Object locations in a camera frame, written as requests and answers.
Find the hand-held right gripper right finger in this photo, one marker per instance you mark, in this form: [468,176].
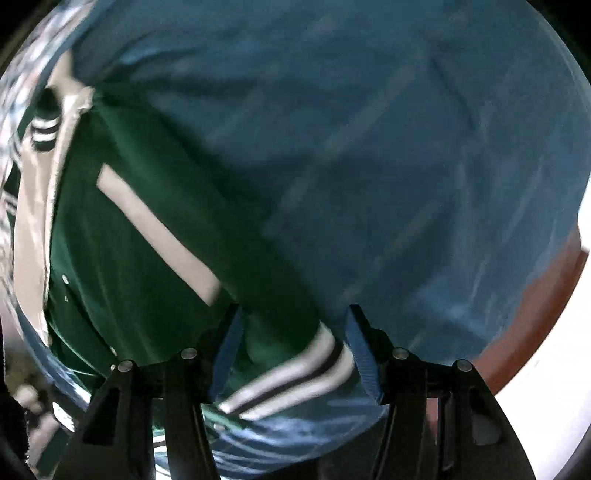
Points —
[364,357]

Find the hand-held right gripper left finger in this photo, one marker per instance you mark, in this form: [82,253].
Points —
[228,350]

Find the green jacket with striped cuffs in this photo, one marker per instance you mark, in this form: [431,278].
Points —
[138,277]

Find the blue striped plaid bedsheet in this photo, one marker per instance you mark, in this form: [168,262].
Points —
[351,161]

